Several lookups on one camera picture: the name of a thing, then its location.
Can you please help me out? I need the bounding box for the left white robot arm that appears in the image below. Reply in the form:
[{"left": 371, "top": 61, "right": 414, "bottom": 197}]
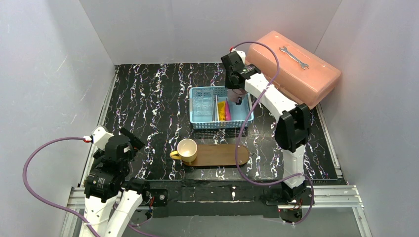
[{"left": 79, "top": 126, "right": 151, "bottom": 237}]

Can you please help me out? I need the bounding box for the pink toothpaste tube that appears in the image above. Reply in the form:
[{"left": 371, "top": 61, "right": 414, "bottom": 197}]
[{"left": 225, "top": 102, "right": 231, "bottom": 121}]

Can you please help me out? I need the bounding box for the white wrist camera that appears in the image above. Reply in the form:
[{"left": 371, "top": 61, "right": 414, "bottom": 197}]
[
  {"left": 230, "top": 48, "right": 246, "bottom": 63},
  {"left": 91, "top": 125, "right": 114, "bottom": 151}
]

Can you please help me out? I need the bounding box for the purple translucent cup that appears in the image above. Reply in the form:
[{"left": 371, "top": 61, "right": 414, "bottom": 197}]
[{"left": 227, "top": 88, "right": 247, "bottom": 105}]

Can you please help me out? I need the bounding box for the yellow toothpaste tube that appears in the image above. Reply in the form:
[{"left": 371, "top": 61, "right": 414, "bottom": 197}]
[{"left": 217, "top": 101, "right": 226, "bottom": 121}]

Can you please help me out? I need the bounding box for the silver open-end wrench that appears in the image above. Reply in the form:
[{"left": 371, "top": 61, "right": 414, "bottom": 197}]
[{"left": 279, "top": 46, "right": 309, "bottom": 70}]

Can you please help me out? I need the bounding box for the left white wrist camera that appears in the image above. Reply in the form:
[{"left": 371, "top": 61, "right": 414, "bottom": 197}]
[{"left": 91, "top": 125, "right": 114, "bottom": 151}]

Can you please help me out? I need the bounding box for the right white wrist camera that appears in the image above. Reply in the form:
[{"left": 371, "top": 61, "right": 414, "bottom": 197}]
[{"left": 230, "top": 48, "right": 246, "bottom": 63}]

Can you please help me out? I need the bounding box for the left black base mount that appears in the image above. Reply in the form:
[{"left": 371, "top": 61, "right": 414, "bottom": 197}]
[{"left": 138, "top": 189, "right": 168, "bottom": 209}]

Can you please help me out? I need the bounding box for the pink plastic toolbox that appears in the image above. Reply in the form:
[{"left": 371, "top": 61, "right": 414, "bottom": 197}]
[{"left": 245, "top": 31, "right": 341, "bottom": 109}]

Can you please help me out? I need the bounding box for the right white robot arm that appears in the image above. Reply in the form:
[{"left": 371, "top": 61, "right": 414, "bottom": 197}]
[{"left": 221, "top": 51, "right": 311, "bottom": 200}]

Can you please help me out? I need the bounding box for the grey toothbrush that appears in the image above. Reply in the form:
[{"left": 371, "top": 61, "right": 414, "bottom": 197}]
[{"left": 212, "top": 95, "right": 219, "bottom": 121}]

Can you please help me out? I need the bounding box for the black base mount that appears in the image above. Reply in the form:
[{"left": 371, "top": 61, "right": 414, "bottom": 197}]
[
  {"left": 260, "top": 188, "right": 313, "bottom": 207},
  {"left": 138, "top": 189, "right": 168, "bottom": 209}
]

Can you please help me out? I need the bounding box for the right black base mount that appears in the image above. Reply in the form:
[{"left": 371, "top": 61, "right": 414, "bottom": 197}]
[{"left": 260, "top": 188, "right": 313, "bottom": 207}]

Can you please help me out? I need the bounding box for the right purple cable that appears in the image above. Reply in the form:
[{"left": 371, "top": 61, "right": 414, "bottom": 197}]
[{"left": 229, "top": 41, "right": 315, "bottom": 226}]

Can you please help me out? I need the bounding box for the brown wooden oval tray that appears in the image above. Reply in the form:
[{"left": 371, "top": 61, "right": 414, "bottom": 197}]
[{"left": 183, "top": 144, "right": 250, "bottom": 167}]

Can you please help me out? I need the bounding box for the cream yellow mug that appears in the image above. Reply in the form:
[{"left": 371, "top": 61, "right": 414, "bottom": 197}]
[{"left": 169, "top": 138, "right": 198, "bottom": 163}]

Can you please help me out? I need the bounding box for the aluminium frame rail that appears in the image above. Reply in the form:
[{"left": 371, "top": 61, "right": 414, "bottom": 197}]
[{"left": 67, "top": 185, "right": 364, "bottom": 210}]

